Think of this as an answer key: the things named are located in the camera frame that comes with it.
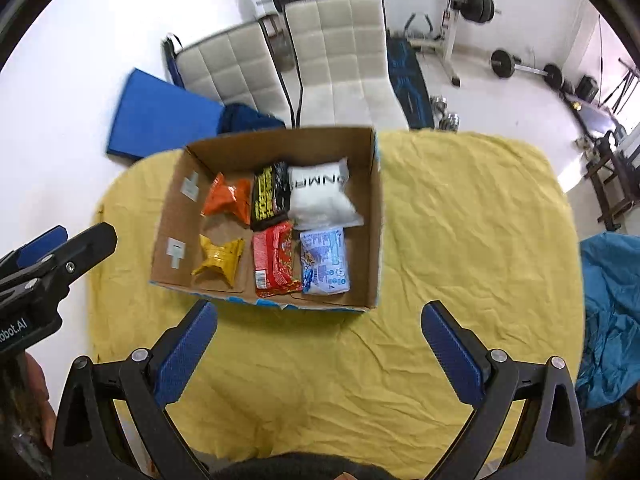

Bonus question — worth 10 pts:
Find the cardboard box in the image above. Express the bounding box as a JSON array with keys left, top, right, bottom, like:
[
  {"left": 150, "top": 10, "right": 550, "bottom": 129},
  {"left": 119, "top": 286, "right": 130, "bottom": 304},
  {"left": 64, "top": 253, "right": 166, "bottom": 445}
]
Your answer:
[{"left": 149, "top": 126, "right": 385, "bottom": 313}]

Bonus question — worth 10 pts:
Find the blue foam mat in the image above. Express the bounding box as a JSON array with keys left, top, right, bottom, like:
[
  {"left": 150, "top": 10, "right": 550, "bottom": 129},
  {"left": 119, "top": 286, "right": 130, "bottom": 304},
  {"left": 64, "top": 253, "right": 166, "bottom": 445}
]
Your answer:
[{"left": 105, "top": 67, "right": 226, "bottom": 163}]

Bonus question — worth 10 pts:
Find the white barbell rack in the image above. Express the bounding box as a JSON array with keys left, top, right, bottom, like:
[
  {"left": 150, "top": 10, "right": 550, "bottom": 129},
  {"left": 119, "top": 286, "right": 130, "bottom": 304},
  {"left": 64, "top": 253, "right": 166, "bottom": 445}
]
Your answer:
[{"left": 305, "top": 0, "right": 471, "bottom": 88}]

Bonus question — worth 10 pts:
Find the person's left hand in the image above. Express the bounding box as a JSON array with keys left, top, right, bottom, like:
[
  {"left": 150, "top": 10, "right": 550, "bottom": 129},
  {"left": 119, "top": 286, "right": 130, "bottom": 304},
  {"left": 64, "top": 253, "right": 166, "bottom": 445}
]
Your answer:
[{"left": 24, "top": 352, "right": 57, "bottom": 456}]

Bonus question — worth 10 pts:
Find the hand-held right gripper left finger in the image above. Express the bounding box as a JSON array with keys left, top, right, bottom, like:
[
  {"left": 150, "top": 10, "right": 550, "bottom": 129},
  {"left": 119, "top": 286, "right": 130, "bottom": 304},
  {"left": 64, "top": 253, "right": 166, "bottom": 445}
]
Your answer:
[{"left": 51, "top": 300, "right": 219, "bottom": 480}]

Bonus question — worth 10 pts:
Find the dark wooden chair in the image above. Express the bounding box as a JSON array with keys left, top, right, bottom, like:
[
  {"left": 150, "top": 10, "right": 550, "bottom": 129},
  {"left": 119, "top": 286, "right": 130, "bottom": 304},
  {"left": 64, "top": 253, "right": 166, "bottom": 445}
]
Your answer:
[{"left": 582, "top": 130, "right": 632, "bottom": 231}]

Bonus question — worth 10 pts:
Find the black wipes packet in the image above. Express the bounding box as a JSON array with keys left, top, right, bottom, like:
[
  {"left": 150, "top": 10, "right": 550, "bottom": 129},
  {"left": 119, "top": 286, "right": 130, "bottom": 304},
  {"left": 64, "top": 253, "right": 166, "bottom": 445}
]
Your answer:
[{"left": 250, "top": 161, "right": 292, "bottom": 232}]

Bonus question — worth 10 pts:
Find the light blue tissue packet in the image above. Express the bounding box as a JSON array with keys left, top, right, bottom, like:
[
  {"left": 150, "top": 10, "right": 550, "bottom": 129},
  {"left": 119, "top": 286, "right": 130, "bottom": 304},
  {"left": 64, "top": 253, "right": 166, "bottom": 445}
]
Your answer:
[{"left": 299, "top": 227, "right": 351, "bottom": 295}]

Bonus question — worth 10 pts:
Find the small black box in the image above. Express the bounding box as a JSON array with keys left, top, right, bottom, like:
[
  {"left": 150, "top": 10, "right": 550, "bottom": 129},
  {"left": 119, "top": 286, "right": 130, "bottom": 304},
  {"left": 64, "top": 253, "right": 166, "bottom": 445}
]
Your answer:
[{"left": 575, "top": 76, "right": 600, "bottom": 103}]

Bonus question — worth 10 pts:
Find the red snack packet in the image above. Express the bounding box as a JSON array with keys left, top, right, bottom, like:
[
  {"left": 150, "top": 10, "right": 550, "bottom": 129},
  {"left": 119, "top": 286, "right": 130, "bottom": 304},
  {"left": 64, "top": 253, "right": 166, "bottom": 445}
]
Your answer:
[{"left": 252, "top": 221, "right": 304, "bottom": 298}]

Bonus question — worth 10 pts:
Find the grey exercise handle frame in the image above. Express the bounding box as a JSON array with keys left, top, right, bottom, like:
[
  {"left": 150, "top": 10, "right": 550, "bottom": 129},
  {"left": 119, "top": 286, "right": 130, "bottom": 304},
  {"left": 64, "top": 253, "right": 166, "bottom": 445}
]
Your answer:
[{"left": 404, "top": 12, "right": 436, "bottom": 41}]

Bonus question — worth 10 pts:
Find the dark blue cloth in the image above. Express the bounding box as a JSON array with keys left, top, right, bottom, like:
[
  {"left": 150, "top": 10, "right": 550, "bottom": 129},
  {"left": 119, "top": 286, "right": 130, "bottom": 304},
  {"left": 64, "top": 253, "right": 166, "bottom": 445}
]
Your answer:
[{"left": 217, "top": 103, "right": 287, "bottom": 136}]

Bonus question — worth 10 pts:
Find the dark treadmill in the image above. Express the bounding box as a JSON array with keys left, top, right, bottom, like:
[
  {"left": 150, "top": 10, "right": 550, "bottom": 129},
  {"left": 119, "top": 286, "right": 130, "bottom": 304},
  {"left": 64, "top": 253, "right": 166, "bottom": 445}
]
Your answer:
[{"left": 565, "top": 95, "right": 626, "bottom": 136}]

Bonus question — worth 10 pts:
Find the short barbell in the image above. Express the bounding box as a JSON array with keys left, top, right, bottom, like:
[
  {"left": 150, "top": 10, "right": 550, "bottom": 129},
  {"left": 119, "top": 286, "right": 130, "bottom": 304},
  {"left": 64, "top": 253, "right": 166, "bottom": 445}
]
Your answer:
[{"left": 489, "top": 49, "right": 565, "bottom": 88}]

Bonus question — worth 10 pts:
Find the yellow tablecloth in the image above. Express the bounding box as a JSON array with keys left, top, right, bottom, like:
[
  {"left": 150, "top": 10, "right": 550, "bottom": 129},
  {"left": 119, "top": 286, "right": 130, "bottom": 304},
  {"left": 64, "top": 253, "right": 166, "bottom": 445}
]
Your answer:
[{"left": 86, "top": 127, "right": 586, "bottom": 466}]

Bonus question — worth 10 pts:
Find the blue beanbag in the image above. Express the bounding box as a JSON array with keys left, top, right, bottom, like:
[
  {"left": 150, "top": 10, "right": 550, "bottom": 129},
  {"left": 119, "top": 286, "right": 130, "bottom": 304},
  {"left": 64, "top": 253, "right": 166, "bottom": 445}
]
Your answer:
[{"left": 575, "top": 232, "right": 640, "bottom": 411}]

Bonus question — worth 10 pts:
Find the white padded chair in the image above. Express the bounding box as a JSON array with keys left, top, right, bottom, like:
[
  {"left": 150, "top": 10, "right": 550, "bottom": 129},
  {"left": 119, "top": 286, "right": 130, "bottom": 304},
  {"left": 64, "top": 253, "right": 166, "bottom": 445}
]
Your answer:
[
  {"left": 162, "top": 22, "right": 293, "bottom": 126},
  {"left": 284, "top": 0, "right": 408, "bottom": 131}
]

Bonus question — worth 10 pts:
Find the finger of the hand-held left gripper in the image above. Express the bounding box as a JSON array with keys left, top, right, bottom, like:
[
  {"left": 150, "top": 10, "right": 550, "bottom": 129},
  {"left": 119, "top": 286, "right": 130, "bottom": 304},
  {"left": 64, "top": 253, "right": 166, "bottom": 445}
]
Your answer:
[
  {"left": 0, "top": 226, "right": 69, "bottom": 276},
  {"left": 10, "top": 222, "right": 119, "bottom": 307}
]

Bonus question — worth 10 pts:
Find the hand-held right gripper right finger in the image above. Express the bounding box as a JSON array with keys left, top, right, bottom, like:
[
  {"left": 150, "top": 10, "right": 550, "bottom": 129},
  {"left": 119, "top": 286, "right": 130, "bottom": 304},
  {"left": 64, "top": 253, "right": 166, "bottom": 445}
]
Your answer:
[{"left": 421, "top": 301, "right": 586, "bottom": 480}]

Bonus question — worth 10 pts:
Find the orange snack packet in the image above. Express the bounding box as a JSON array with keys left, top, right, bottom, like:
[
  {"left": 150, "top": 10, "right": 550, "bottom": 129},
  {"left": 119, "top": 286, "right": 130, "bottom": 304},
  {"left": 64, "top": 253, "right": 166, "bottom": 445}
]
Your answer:
[{"left": 202, "top": 172, "right": 252, "bottom": 226}]

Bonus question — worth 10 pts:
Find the black and blue weight bench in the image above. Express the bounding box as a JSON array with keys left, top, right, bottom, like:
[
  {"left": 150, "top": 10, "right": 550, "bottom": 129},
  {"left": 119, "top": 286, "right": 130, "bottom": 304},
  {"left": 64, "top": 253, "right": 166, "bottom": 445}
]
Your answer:
[{"left": 386, "top": 30, "right": 435, "bottom": 131}]

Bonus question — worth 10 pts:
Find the white soft packet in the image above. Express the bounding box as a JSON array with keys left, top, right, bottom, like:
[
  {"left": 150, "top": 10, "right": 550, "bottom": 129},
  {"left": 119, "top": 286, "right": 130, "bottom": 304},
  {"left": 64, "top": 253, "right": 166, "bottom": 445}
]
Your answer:
[{"left": 287, "top": 157, "right": 365, "bottom": 231}]

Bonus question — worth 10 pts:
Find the yellow snack packet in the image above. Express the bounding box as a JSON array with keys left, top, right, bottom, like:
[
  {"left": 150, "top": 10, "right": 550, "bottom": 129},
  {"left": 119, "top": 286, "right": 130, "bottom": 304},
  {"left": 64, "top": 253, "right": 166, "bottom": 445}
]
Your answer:
[{"left": 191, "top": 234, "right": 246, "bottom": 288}]

